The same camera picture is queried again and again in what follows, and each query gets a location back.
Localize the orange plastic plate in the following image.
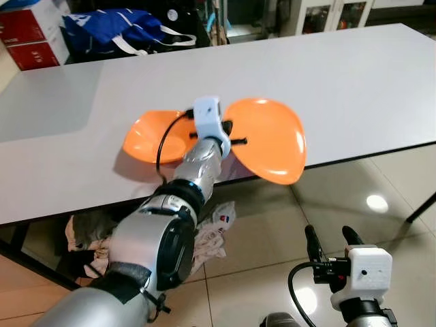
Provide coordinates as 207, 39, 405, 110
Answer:
223, 97, 307, 186
123, 109, 200, 166

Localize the black table leg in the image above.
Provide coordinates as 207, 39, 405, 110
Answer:
0, 225, 76, 290
405, 193, 436, 224

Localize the black item with white dot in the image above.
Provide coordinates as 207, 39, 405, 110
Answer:
153, 0, 212, 35

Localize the white glass door cabinet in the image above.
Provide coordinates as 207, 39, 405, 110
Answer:
276, 0, 409, 36

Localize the beige crumpled cloth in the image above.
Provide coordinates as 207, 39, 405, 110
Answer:
65, 211, 120, 279

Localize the red carton with white letters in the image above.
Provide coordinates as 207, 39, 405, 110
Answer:
7, 41, 70, 72

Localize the red and white carton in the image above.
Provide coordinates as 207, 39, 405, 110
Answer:
0, 0, 69, 46

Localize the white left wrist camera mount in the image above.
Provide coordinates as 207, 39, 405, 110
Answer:
193, 96, 232, 140

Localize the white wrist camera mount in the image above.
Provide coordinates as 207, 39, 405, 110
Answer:
193, 96, 232, 140
330, 245, 394, 305

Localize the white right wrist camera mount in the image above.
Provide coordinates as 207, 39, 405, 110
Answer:
330, 245, 394, 305

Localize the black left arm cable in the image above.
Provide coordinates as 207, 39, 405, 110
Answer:
155, 109, 198, 185

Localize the blue bag with white straps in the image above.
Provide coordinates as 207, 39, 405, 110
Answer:
61, 8, 198, 57

